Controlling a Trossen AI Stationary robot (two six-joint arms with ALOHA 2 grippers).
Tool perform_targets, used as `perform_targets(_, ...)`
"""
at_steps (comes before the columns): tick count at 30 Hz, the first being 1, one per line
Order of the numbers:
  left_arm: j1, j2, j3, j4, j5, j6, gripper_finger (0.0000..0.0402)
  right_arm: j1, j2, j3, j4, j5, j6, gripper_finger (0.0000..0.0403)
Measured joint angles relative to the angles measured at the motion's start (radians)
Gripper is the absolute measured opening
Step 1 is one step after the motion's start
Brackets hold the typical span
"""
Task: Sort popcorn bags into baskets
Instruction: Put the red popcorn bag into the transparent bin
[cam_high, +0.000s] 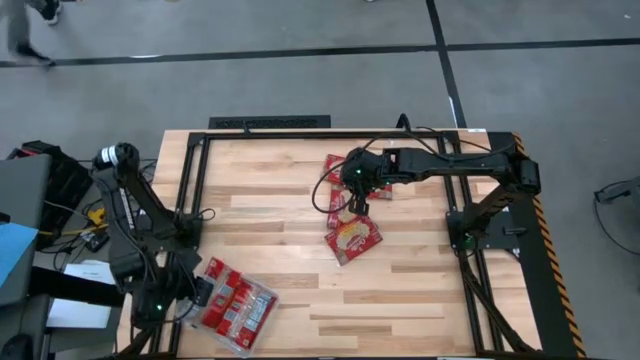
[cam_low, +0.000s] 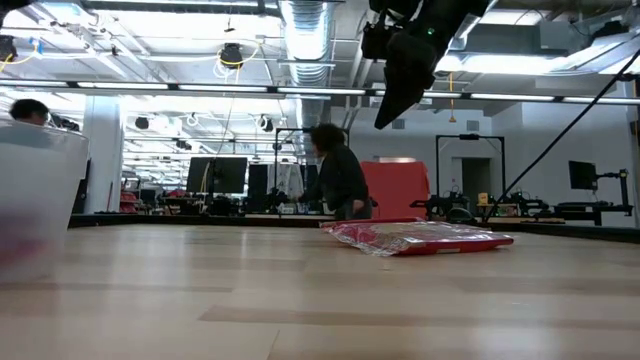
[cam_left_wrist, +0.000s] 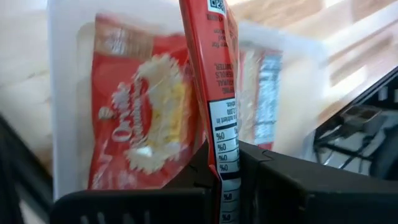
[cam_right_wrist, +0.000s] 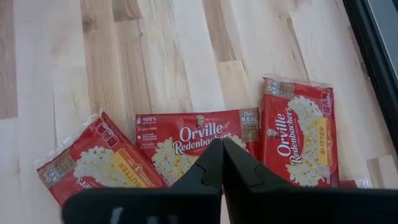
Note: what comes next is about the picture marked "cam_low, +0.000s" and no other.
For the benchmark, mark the red popcorn bag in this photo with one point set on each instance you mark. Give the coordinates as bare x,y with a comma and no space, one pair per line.
450,242

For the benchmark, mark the silver ventilation duct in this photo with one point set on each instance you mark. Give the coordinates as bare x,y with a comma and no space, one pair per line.
306,40

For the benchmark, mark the large black monitor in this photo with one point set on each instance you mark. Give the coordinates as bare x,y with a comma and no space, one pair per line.
225,175

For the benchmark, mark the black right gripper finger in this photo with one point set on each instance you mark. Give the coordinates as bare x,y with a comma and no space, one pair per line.
405,75

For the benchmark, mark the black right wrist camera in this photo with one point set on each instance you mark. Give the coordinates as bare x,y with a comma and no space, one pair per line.
377,42

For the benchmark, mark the white pillar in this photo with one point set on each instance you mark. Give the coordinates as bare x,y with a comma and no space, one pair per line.
104,150

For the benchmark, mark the black ceiling dome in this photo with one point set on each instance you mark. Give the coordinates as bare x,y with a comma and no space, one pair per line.
231,55

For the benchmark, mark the person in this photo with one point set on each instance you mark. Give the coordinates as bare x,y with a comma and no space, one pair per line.
27,110
340,175

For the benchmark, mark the black background robot rig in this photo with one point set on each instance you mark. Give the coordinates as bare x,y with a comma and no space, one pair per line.
440,205

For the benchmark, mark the black cabinet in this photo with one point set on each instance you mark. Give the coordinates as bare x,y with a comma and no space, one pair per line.
258,185

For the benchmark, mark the black desk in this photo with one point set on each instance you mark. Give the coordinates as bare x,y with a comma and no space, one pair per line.
595,210

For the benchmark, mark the red panel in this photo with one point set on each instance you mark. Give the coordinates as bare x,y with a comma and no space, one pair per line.
400,187

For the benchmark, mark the black metal table frame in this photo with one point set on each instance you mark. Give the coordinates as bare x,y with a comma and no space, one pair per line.
200,220

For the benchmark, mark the small black monitor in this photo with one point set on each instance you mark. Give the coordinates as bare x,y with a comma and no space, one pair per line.
582,175

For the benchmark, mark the long ceiling light strip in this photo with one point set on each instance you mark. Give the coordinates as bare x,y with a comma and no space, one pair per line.
225,88

